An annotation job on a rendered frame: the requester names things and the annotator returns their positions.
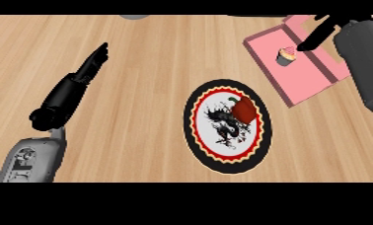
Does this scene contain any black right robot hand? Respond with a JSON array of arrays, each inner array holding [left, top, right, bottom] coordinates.
[[295, 14, 362, 52]]

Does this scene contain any pink frosted cupcake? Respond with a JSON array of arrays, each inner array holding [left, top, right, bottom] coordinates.
[[275, 45, 300, 67]]

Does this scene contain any pink cardboard box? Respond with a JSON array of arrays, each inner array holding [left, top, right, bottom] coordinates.
[[242, 14, 353, 109]]

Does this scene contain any black rimmed patterned plate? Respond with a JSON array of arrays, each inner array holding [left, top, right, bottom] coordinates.
[[183, 78, 275, 175]]

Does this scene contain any red bell pepper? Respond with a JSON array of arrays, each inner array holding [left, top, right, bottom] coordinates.
[[226, 96, 258, 125]]

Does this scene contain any grey round object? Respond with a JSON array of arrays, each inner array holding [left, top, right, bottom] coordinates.
[[118, 14, 154, 21]]

